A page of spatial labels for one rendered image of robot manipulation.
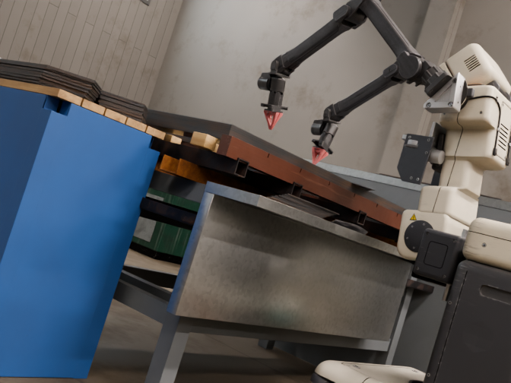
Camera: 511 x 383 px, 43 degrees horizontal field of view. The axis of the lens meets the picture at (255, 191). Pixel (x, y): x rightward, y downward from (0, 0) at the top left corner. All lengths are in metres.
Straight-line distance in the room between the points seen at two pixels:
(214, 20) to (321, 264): 7.44
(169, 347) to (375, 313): 1.02
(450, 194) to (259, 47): 6.71
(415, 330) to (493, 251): 1.44
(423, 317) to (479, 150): 1.27
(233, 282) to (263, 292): 0.15
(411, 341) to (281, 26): 5.92
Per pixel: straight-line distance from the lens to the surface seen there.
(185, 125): 2.07
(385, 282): 2.73
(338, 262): 2.38
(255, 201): 1.71
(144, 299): 2.12
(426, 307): 3.23
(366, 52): 7.61
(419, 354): 3.24
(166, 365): 2.01
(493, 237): 1.87
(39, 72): 1.93
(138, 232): 6.56
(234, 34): 9.08
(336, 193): 2.34
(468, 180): 2.18
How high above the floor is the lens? 0.60
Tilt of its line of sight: 3 degrees up
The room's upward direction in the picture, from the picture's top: 18 degrees clockwise
